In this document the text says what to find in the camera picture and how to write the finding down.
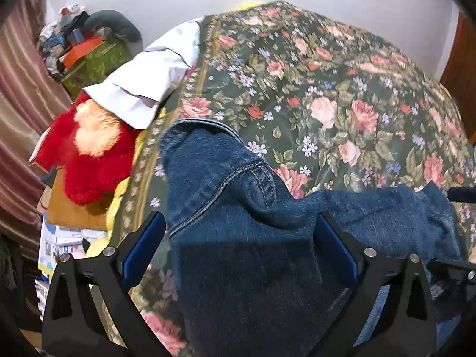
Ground orange box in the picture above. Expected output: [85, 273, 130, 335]
[61, 36, 103, 68]

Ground red plush toy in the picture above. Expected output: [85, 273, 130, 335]
[35, 91, 144, 206]

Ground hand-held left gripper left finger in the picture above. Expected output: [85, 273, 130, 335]
[41, 211, 167, 357]

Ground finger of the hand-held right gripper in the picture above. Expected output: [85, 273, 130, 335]
[428, 259, 476, 281]
[447, 187, 476, 204]

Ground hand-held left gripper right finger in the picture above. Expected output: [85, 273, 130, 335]
[305, 210, 437, 357]

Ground floral bed blanket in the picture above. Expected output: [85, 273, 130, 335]
[112, 1, 476, 357]

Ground blue denim jeans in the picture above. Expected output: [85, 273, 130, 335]
[159, 118, 469, 357]

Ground green patterned box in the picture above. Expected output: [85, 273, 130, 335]
[61, 39, 132, 99]

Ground white cloth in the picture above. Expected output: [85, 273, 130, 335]
[82, 17, 205, 129]

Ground pile of mixed clutter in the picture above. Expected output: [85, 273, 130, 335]
[38, 4, 92, 79]

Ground striped red curtain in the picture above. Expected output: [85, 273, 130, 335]
[0, 0, 73, 261]

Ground wooden door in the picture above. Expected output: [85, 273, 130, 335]
[441, 13, 476, 138]

